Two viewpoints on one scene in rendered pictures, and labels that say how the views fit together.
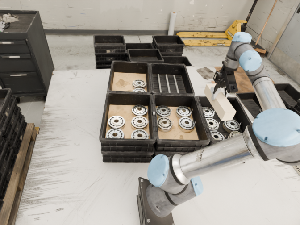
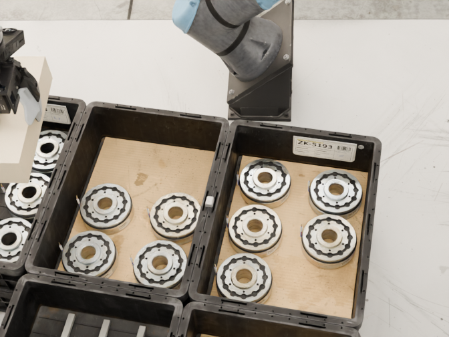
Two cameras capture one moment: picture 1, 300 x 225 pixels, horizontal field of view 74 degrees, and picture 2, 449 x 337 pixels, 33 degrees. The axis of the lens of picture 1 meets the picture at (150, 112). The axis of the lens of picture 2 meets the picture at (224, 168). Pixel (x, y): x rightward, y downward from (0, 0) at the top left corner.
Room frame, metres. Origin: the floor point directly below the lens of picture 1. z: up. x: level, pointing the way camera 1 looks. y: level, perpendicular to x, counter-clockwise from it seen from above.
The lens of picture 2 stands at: (1.54, 0.31, 2.12)
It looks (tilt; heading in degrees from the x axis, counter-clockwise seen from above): 55 degrees down; 204
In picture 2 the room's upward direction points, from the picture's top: 5 degrees counter-clockwise
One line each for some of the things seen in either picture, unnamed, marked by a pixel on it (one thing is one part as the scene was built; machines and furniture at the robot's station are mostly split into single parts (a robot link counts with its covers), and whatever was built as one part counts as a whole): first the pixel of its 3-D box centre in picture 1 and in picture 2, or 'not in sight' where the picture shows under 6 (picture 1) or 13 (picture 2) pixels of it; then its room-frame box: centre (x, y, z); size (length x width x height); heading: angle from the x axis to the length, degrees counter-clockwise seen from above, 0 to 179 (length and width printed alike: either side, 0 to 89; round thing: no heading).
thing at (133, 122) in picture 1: (139, 122); (254, 227); (0.84, 0.06, 0.86); 0.10 x 0.10 x 0.01
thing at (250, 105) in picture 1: (250, 110); not in sight; (1.81, -1.17, 0.26); 0.40 x 0.30 x 0.23; 17
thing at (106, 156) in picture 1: (128, 132); not in sight; (0.84, 0.12, 0.76); 0.40 x 0.30 x 0.12; 8
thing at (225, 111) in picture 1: (218, 101); (20, 117); (0.88, -0.37, 1.08); 0.24 x 0.06 x 0.06; 17
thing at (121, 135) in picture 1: (114, 135); (335, 190); (0.72, 0.18, 0.86); 0.10 x 0.10 x 0.01
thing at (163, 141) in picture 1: (178, 116); (133, 193); (0.88, -0.17, 0.92); 0.40 x 0.30 x 0.02; 8
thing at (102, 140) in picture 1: (128, 114); (290, 216); (0.84, 0.12, 0.92); 0.40 x 0.30 x 0.02; 8
